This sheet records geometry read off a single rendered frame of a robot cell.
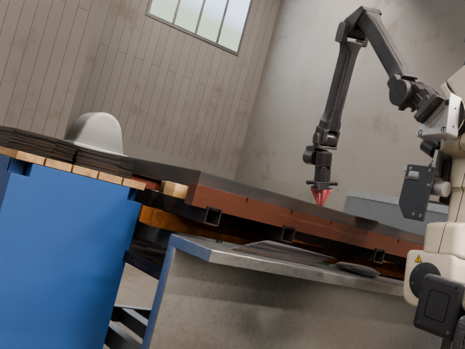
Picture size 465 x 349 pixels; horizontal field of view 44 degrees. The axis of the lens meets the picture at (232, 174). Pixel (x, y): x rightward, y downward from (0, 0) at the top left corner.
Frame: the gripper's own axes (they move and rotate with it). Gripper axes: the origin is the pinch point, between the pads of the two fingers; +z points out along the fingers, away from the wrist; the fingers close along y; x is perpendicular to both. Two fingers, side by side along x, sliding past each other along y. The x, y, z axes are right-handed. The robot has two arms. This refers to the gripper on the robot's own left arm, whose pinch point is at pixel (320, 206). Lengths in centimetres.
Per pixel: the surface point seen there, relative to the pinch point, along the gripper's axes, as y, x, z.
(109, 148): -152, -547, 19
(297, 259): 36.0, 29.4, 9.1
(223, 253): 66, 36, 3
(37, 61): -43, -498, -77
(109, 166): 76, -13, -13
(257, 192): 38.1, 11.9, -7.5
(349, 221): -3.2, 11.9, 3.3
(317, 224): 16.6, 16.4, 2.6
